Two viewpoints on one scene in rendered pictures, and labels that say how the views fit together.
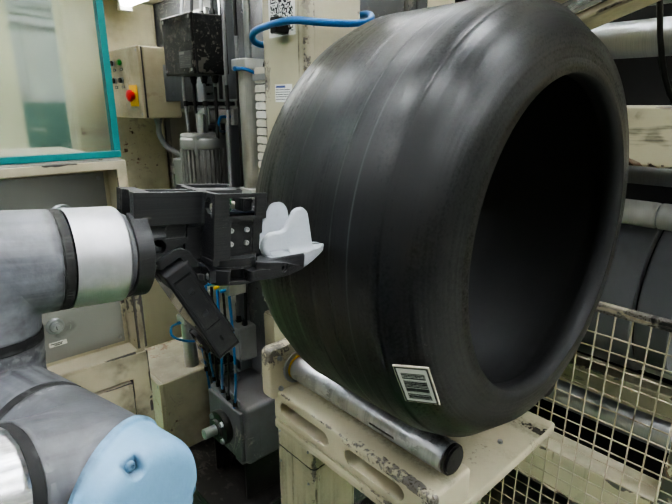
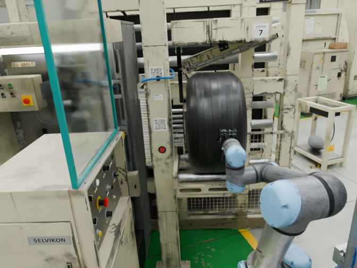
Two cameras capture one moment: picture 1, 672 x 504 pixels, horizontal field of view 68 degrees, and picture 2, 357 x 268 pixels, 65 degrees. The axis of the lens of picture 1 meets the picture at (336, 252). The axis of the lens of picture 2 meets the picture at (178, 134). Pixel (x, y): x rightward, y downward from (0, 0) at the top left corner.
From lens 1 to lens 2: 1.19 m
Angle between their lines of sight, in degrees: 43
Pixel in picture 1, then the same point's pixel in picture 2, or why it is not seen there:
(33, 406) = (257, 166)
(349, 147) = (227, 115)
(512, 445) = not seen: hidden behind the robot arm
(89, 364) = (124, 206)
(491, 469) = not seen: hidden behind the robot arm
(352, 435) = (208, 184)
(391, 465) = (223, 184)
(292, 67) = (162, 89)
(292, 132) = (206, 112)
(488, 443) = not seen: hidden behind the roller
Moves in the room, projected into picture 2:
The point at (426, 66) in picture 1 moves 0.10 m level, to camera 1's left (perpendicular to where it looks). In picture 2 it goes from (236, 95) to (224, 100)
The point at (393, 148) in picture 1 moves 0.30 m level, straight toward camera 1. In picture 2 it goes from (238, 113) to (295, 126)
